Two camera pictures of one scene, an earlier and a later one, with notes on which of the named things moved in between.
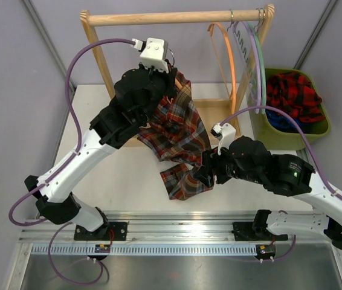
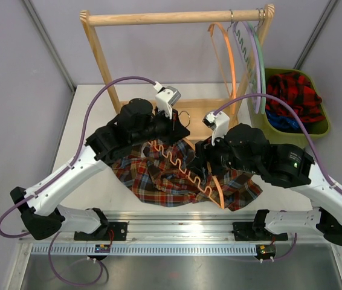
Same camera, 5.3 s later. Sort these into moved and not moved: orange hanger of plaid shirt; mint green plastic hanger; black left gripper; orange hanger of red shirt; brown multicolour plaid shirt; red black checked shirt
Moved: brown multicolour plaid shirt; black left gripper; orange hanger of plaid shirt
Not moved: orange hanger of red shirt; mint green plastic hanger; red black checked shirt
